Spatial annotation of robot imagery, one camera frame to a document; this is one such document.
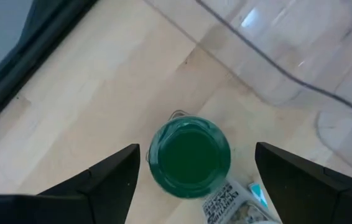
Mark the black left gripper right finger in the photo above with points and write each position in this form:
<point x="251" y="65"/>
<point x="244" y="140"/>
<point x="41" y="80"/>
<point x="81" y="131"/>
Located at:
<point x="294" y="186"/>

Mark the white lid seasoning jar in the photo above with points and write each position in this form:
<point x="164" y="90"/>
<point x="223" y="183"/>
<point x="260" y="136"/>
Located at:
<point x="225" y="205"/>

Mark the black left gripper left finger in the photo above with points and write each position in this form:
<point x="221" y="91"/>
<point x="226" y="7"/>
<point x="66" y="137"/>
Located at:
<point x="113" y="180"/>

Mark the green lid spice jar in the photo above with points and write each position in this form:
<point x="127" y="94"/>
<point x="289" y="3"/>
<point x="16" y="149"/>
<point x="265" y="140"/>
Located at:
<point x="190" y="157"/>

